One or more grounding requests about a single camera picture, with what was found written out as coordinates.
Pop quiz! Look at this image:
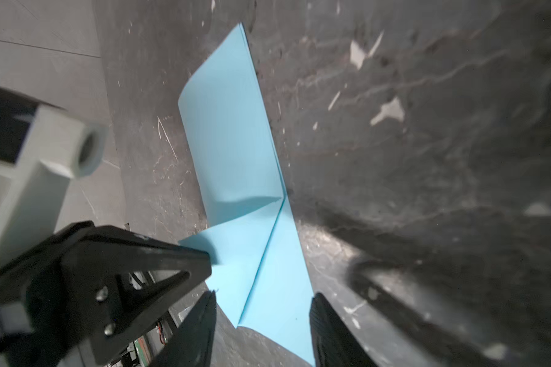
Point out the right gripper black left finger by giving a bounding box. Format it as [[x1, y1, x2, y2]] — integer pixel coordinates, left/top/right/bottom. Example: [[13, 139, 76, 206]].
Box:
[[149, 291, 217, 367]]

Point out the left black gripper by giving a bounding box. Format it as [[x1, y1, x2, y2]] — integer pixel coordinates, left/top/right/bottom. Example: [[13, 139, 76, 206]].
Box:
[[0, 221, 211, 366]]

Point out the light blue paper sheet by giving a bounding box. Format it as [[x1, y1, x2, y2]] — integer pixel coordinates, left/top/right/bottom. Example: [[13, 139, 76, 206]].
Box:
[[178, 24, 315, 363]]

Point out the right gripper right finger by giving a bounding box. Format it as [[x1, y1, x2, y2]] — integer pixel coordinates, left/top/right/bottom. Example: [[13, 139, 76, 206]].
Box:
[[309, 293, 377, 367]]

